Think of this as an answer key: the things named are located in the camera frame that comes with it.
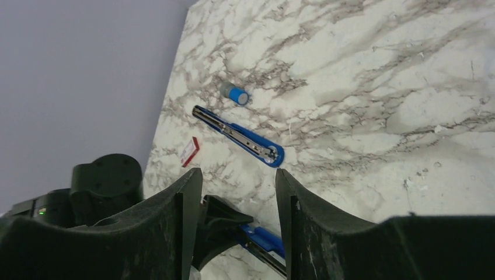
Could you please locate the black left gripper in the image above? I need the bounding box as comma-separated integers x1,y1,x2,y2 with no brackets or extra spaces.
4,153,144,228

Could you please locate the blue black stapler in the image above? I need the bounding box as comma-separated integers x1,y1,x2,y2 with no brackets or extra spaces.
192,105,285,168

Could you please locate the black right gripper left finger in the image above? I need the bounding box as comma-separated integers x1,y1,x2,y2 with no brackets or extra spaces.
1,168,203,279

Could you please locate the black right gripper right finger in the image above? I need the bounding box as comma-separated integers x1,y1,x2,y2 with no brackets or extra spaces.
275,169,494,279

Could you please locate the grey blue small cylinder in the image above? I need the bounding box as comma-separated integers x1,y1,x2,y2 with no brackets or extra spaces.
220,82,250,106

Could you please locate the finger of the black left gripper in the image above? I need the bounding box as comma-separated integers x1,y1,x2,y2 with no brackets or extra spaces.
192,195,254,271

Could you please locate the red white staple box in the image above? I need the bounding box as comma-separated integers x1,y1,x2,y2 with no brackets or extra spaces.
180,136,200,167

